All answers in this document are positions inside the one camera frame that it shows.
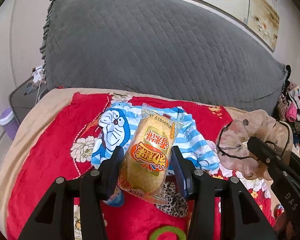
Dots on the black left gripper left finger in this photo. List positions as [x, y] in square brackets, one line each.
[53, 217]

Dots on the small red toy figure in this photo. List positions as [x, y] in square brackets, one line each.
[278, 210]

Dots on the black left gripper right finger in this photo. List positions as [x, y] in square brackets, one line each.
[241, 217]

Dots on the blue striped cartoon cloth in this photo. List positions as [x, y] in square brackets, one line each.
[119, 123]

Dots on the grey quilted headboard cover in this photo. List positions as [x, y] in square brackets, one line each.
[169, 48]

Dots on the yellow packaged cake snack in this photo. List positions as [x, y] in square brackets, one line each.
[146, 161]

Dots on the dark bedside table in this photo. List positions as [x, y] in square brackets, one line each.
[21, 102]

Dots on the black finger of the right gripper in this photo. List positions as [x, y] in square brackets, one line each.
[277, 161]

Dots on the red blue surprise egg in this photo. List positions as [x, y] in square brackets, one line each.
[116, 199]

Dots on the red floral blanket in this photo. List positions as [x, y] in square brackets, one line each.
[62, 150]

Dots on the pile of colourful clothes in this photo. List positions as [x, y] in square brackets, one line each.
[288, 109]

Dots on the beige sheer scrunchie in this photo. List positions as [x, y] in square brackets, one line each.
[232, 143]

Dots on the leopard print scrunchie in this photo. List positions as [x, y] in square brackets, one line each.
[176, 204]

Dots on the purple white trash bin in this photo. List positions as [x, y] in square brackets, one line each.
[9, 123]

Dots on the white charger with cable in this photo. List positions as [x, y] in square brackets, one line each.
[38, 78]

